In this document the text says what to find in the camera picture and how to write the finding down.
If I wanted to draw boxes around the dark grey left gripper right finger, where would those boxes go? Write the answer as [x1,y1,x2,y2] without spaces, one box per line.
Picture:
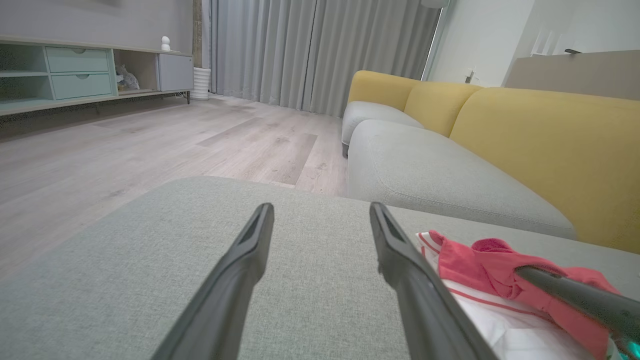
[369,201,498,360]

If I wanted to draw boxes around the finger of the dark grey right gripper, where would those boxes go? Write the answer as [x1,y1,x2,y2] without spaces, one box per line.
[515,265,640,346]

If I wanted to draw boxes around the soft toy in cabinet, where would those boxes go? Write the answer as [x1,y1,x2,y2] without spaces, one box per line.
[116,65,141,92]

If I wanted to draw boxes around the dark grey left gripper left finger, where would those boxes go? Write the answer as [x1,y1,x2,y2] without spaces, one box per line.
[152,202,275,360]

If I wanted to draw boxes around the beige panel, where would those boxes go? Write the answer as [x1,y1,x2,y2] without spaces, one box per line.
[502,49,640,101]

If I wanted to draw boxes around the red jersey number 23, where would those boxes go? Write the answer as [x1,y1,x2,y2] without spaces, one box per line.
[417,230,640,360]

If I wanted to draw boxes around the low TV cabinet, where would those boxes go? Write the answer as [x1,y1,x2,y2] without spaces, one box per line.
[0,35,195,118]

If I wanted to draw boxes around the white ribbed plant pot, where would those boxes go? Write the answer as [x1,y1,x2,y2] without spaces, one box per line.
[191,67,212,101]

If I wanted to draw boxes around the yellow and grey sofa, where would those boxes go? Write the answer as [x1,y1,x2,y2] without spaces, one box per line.
[0,70,640,360]

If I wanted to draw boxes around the grey curtain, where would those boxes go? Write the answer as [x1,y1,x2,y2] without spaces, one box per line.
[202,0,443,118]

